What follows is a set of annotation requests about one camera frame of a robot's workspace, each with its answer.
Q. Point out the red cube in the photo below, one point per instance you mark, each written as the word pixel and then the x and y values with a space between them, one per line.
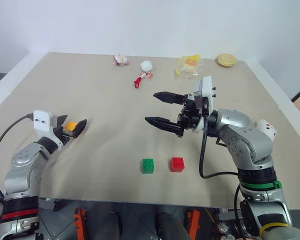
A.
pixel 177 164

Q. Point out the red and white toy packet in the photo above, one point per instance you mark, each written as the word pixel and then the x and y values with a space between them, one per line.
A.
pixel 120 60

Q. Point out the yellow zip tie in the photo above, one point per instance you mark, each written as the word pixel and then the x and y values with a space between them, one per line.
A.
pixel 270 226

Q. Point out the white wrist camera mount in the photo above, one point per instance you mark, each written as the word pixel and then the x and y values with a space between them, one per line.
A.
pixel 42 121
pixel 205 87

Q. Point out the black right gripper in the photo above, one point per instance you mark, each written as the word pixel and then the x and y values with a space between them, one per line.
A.
pixel 191 113

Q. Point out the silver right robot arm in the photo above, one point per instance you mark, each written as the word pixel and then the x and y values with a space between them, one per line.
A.
pixel 242 135

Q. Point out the yellow cube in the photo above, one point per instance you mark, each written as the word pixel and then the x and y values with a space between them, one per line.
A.
pixel 70 126

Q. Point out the green zip tie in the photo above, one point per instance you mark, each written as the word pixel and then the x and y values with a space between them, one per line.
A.
pixel 277 185

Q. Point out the yellow egg tart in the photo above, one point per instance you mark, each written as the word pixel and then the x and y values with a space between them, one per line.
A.
pixel 226 60

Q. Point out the clear bag with yellow toy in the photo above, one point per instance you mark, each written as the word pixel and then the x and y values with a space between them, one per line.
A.
pixel 189 65

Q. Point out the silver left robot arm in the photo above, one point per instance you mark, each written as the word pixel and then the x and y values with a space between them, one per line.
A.
pixel 22 157

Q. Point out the white toy with red dots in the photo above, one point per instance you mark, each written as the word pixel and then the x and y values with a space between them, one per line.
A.
pixel 267 128

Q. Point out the orange clamp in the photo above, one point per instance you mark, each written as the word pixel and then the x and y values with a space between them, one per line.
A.
pixel 193 221
pixel 79 222

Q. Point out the green cube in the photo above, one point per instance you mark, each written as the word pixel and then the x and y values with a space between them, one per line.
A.
pixel 147 166

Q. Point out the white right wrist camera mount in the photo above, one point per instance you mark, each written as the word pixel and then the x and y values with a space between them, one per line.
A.
pixel 205 87

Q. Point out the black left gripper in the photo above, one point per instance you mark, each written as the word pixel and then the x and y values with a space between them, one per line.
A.
pixel 65 135

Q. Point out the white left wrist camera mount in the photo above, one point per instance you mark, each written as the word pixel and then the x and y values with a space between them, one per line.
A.
pixel 42 121

